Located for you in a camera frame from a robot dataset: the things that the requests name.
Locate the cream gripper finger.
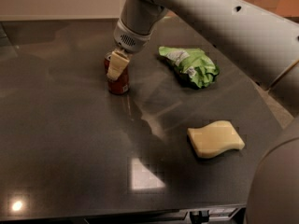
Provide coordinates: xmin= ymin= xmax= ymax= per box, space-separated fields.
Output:
xmin=107 ymin=49 xmax=130 ymax=81

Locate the red coke can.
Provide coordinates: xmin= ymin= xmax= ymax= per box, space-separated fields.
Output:
xmin=104 ymin=52 xmax=130 ymax=95

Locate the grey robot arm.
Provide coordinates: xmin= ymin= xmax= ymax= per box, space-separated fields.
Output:
xmin=107 ymin=0 xmax=299 ymax=224

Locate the yellow sponge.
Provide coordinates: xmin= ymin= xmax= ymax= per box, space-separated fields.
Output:
xmin=187 ymin=120 xmax=245 ymax=159

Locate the green chip bag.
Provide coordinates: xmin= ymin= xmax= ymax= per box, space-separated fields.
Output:
xmin=158 ymin=47 xmax=220 ymax=89

